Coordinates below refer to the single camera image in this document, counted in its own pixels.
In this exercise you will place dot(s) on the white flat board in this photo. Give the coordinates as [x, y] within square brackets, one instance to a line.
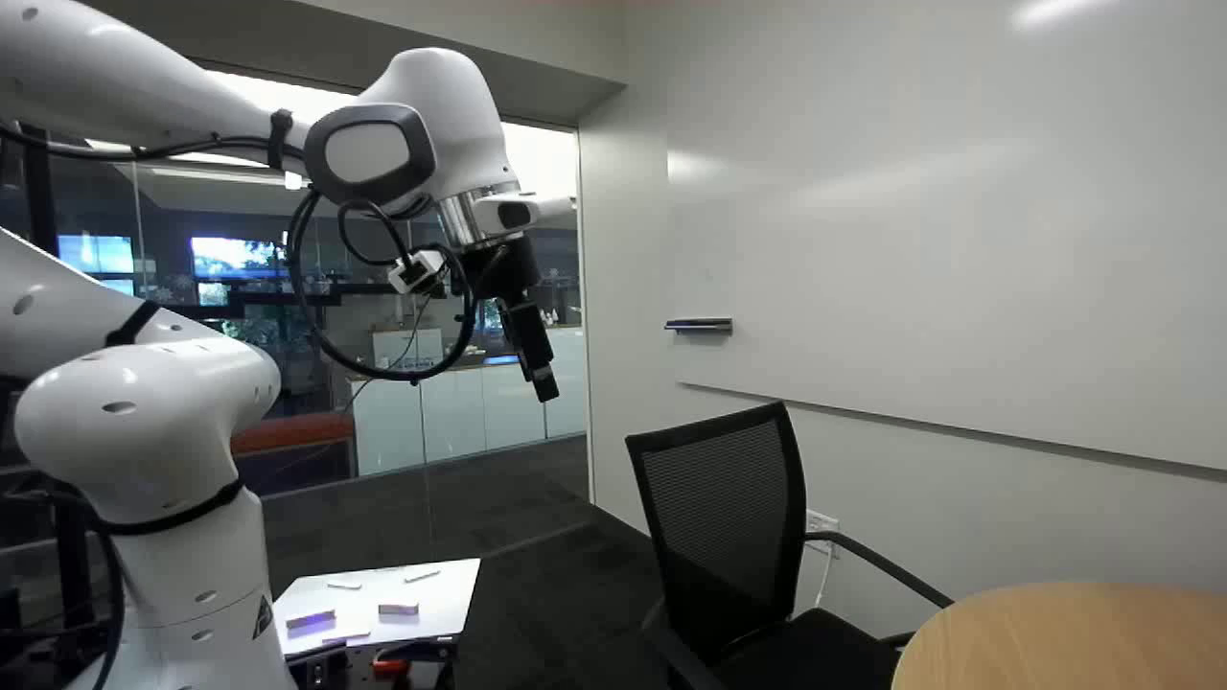
[384, 590]

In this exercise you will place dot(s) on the black mesh office chair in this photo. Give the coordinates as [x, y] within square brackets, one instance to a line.
[713, 512]

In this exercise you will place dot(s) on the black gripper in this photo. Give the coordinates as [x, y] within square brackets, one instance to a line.
[502, 282]

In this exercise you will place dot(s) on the small metal block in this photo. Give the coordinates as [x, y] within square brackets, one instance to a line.
[398, 616]
[313, 623]

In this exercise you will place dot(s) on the white low cabinet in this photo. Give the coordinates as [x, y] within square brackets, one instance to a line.
[434, 414]

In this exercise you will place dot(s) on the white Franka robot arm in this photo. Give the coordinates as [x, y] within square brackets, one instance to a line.
[139, 407]

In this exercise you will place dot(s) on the lit monitor screen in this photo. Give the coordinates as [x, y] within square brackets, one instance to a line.
[233, 259]
[95, 255]

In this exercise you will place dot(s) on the black metal post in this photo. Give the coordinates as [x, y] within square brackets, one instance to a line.
[40, 191]

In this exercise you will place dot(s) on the dark whiteboard eraser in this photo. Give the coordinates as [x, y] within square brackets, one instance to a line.
[700, 326]

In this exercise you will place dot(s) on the orange low ledge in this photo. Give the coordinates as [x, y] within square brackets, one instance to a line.
[292, 434]

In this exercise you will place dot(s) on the round wooden table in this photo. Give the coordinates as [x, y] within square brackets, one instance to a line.
[1073, 637]

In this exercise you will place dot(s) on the wall whiteboard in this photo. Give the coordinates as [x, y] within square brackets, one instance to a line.
[959, 255]

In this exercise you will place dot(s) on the white wall socket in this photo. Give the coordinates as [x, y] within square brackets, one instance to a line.
[821, 524]

